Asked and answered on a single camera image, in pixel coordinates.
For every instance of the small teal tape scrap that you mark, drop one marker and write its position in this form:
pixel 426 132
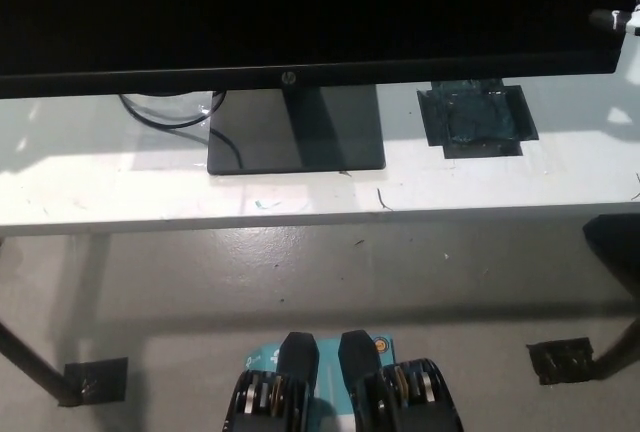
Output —
pixel 265 203

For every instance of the black tape patch with plastic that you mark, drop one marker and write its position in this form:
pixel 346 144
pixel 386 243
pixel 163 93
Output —
pixel 475 119

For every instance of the black bulky floor object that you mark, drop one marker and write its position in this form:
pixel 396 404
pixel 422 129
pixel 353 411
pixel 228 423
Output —
pixel 612 247

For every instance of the black table leg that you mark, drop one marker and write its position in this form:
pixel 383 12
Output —
pixel 622 347
pixel 30 362

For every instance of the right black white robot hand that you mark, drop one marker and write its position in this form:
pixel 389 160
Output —
pixel 607 18

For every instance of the black floor tape patch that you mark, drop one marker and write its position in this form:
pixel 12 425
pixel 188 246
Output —
pixel 102 379
pixel 560 359

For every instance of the black HP computer monitor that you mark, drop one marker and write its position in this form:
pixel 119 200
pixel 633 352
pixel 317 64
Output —
pixel 300 7

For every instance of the black teal robot torso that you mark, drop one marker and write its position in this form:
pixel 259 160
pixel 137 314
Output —
pixel 357 382

